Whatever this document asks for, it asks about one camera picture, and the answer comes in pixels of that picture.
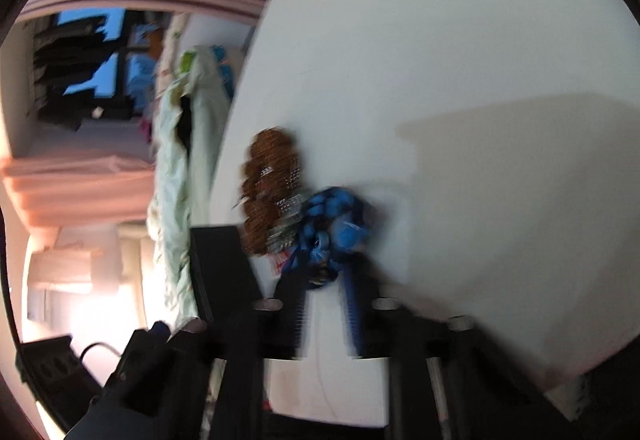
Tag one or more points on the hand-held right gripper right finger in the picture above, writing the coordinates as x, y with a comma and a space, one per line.
353, 312

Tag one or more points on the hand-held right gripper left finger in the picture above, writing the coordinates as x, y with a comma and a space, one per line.
294, 305

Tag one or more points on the black jewelry box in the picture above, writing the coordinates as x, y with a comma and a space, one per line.
220, 270

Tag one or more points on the person's left hand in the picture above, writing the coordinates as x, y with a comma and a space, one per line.
192, 326

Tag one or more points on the black power strip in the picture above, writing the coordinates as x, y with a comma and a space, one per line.
47, 362

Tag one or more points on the white cabinet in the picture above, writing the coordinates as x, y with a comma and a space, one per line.
80, 270

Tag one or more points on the pale green quilt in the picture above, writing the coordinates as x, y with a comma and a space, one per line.
172, 180

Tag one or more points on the black cloth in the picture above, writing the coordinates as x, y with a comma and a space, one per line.
185, 119

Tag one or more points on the floral pillow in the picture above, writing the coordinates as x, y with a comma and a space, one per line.
172, 39

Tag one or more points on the window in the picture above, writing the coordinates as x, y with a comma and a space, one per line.
115, 69

